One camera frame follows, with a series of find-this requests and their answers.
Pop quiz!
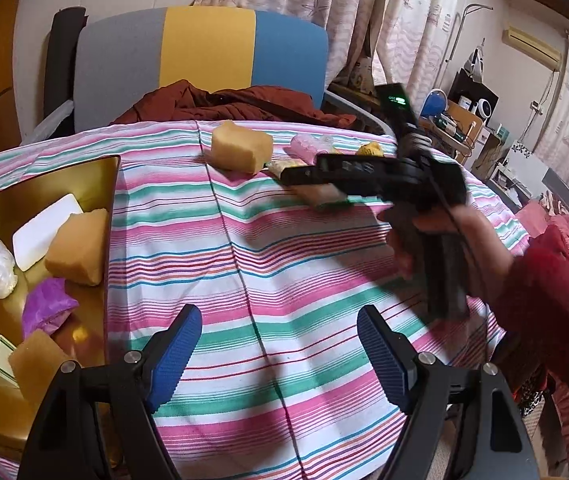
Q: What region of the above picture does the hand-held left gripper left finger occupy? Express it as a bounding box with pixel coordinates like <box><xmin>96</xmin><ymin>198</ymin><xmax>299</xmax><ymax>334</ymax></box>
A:
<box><xmin>19</xmin><ymin>304</ymin><xmax>204</xmax><ymax>480</ymax></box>

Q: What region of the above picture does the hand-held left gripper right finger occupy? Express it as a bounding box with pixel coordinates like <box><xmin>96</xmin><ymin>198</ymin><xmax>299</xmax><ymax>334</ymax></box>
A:
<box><xmin>357</xmin><ymin>305</ymin><xmax>540</xmax><ymax>480</ymax></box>

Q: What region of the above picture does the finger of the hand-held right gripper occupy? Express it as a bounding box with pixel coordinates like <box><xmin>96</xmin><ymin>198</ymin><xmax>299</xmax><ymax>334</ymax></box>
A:
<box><xmin>313</xmin><ymin>154</ymin><xmax>403</xmax><ymax>177</ymax></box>
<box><xmin>278</xmin><ymin>166</ymin><xmax>396</xmax><ymax>197</ymax></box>

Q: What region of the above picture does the purple plastic bag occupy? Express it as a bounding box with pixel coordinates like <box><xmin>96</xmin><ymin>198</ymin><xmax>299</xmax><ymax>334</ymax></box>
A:
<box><xmin>21</xmin><ymin>276</ymin><xmax>78</xmax><ymax>339</ymax></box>

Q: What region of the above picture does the white rectangular block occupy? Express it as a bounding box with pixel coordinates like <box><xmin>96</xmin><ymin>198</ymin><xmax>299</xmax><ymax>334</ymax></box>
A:
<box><xmin>12</xmin><ymin>193</ymin><xmax>84</xmax><ymax>273</ymax></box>

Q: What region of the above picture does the gold tray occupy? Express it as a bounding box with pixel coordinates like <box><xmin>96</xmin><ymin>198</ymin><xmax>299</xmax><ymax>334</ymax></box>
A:
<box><xmin>0</xmin><ymin>155</ymin><xmax>124</xmax><ymax>461</ymax></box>

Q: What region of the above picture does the person's right hand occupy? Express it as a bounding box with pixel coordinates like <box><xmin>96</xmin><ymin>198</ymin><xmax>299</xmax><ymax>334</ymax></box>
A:
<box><xmin>378</xmin><ymin>204</ymin><xmax>513</xmax><ymax>303</ymax></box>

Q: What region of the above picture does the yellow knitted item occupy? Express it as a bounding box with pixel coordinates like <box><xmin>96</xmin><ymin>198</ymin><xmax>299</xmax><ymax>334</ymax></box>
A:
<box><xmin>355</xmin><ymin>141</ymin><xmax>386</xmax><ymax>159</ymax></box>

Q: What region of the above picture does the pink bubble wrap roll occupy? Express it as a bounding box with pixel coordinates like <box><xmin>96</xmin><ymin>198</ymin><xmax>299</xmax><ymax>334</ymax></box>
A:
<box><xmin>288</xmin><ymin>134</ymin><xmax>336</xmax><ymax>162</ymax></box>

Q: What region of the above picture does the wooden desk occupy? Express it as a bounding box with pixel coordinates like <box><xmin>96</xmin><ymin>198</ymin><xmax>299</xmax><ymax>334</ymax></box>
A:
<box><xmin>327</xmin><ymin>81</ymin><xmax>481</xmax><ymax>162</ymax></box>

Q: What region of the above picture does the white storage box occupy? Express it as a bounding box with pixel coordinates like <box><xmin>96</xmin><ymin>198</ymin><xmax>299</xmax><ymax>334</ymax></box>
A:
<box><xmin>493</xmin><ymin>151</ymin><xmax>551</xmax><ymax>197</ymax></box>

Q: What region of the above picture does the large tan sponge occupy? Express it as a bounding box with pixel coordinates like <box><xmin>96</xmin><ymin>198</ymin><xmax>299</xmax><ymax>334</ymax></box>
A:
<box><xmin>211</xmin><ymin>119</ymin><xmax>274</xmax><ymax>176</ymax></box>

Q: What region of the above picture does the striped blanket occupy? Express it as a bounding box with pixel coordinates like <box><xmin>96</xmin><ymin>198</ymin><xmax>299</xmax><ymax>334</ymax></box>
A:
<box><xmin>0</xmin><ymin>119</ymin><xmax>536</xmax><ymax>480</ymax></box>

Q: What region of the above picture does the black cabinet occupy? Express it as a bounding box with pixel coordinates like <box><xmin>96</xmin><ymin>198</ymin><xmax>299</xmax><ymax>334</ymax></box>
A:
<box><xmin>447</xmin><ymin>67</ymin><xmax>500</xmax><ymax>117</ymax></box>

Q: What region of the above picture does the dark red jacket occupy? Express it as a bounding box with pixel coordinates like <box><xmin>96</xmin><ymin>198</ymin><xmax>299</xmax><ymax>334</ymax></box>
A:
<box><xmin>111</xmin><ymin>80</ymin><xmax>358</xmax><ymax>129</ymax></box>

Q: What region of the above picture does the pink patterned curtain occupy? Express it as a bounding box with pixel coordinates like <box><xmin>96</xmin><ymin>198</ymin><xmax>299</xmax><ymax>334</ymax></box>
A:
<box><xmin>199</xmin><ymin>0</ymin><xmax>466</xmax><ymax>107</ymax></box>

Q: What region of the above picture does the cream air conditioner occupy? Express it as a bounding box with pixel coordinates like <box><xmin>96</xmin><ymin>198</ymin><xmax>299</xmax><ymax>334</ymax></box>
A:
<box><xmin>501</xmin><ymin>26</ymin><xmax>564</xmax><ymax>69</ymax></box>

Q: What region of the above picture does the grey yellow blue chair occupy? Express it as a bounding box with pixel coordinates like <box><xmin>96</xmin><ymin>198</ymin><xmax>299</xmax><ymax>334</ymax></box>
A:
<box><xmin>29</xmin><ymin>6</ymin><xmax>396</xmax><ymax>137</ymax></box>

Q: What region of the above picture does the black chair backrest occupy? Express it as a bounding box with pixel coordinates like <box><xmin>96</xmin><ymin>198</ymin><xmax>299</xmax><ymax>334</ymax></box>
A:
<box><xmin>44</xmin><ymin>6</ymin><xmax>88</xmax><ymax>117</ymax></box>

